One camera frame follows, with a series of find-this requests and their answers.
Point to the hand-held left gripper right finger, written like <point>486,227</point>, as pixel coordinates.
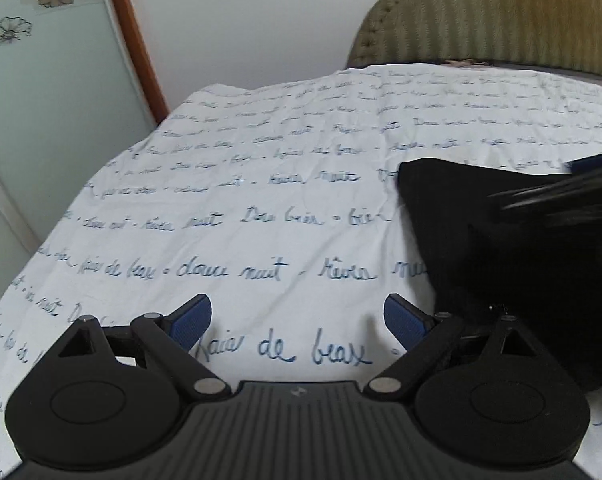
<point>405,320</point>

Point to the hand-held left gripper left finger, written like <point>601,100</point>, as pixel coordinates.
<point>193,321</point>

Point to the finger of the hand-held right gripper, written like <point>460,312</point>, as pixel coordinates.
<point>593,161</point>
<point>556,200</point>

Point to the black pants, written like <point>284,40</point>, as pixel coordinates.
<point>511,270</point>

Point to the white script-printed bed sheet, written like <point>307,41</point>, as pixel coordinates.
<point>261,220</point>

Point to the olive striped headboard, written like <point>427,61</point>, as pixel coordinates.
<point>501,15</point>

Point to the brown wooden door frame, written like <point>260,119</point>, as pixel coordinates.
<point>133,35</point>

